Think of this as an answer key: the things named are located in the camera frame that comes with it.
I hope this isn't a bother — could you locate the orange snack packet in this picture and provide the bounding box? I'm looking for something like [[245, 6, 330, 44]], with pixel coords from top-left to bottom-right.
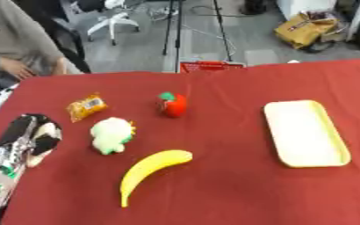
[[66, 92, 110, 123]]

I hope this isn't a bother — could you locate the black tripod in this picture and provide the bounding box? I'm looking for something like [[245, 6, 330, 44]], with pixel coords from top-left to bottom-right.
[[162, 0, 237, 74]]

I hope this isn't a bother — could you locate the red basket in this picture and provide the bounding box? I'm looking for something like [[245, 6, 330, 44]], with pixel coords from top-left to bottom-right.
[[178, 60, 248, 74]]

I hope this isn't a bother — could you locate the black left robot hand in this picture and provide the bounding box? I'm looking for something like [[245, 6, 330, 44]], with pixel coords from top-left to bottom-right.
[[0, 112, 65, 169]]

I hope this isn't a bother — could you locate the yellow toy banana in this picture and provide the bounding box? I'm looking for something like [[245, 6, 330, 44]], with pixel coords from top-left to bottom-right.
[[119, 149, 194, 208]]

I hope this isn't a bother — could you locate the white and green soft toy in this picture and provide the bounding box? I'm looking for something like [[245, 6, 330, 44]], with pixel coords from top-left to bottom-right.
[[89, 116, 137, 156]]

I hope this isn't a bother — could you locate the black office chair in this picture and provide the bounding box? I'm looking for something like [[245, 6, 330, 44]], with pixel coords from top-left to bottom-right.
[[12, 0, 94, 74]]

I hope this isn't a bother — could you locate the pale yellow tray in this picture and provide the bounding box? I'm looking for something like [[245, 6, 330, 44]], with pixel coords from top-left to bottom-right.
[[261, 99, 354, 169]]

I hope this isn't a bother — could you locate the red toy tomato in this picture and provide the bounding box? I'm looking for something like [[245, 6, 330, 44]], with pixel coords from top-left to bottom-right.
[[156, 91, 190, 119]]

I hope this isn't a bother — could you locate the white office chair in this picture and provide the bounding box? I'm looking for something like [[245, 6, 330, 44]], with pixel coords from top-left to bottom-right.
[[74, 0, 142, 47]]

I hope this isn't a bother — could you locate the person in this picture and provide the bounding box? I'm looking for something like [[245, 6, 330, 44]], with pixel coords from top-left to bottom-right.
[[0, 0, 69, 98]]

